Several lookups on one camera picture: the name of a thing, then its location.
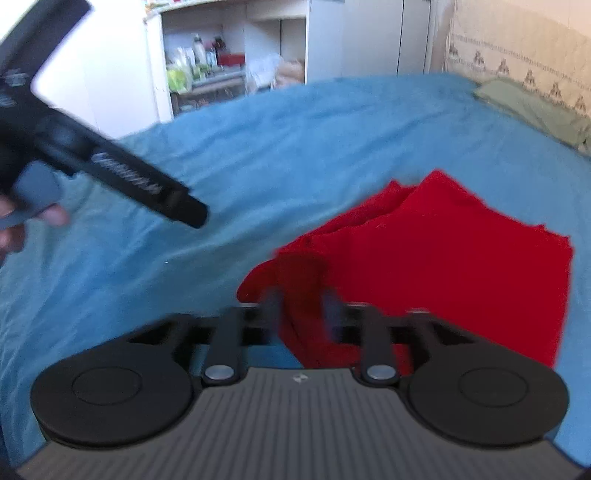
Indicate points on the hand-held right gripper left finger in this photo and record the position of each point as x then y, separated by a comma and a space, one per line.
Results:
273, 316

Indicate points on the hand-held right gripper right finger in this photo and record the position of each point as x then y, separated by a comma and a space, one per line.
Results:
333, 316

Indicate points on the red knit sweater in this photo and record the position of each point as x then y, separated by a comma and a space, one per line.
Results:
438, 258

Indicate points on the person's left hand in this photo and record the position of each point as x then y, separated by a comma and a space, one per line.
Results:
11, 237

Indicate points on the green packet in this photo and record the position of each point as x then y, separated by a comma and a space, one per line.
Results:
178, 79

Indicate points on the bed with blue sheet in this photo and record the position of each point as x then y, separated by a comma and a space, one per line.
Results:
258, 152

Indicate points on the red box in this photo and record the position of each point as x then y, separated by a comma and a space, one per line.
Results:
231, 59

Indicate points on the white plastic bag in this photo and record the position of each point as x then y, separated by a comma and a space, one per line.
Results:
262, 70

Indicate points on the beige cloth bag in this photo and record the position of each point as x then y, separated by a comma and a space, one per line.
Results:
291, 70

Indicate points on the white shelf unit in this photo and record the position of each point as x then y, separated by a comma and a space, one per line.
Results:
258, 27

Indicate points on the white wardrobe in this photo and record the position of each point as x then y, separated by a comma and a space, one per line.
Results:
369, 37

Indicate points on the green pillow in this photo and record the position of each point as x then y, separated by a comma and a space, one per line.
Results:
531, 104

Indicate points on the quilted beige headboard cover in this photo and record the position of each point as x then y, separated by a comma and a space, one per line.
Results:
521, 46

